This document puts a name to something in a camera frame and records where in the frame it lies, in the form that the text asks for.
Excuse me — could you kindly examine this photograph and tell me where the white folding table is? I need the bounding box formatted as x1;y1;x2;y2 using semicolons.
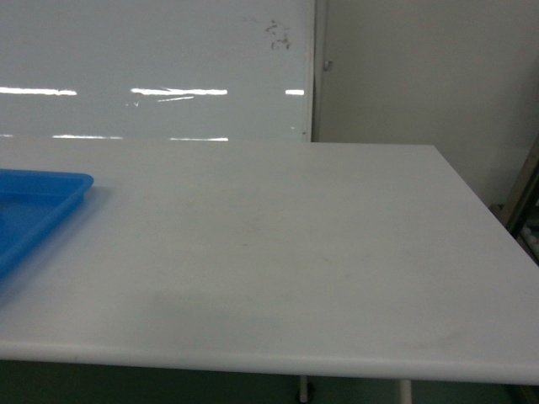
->
1;136;538;385

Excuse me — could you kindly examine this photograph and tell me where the blue plastic tray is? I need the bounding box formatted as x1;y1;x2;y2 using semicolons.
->
1;169;93;277

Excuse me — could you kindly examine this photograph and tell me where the white whiteboard panel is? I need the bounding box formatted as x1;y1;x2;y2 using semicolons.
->
1;1;314;142

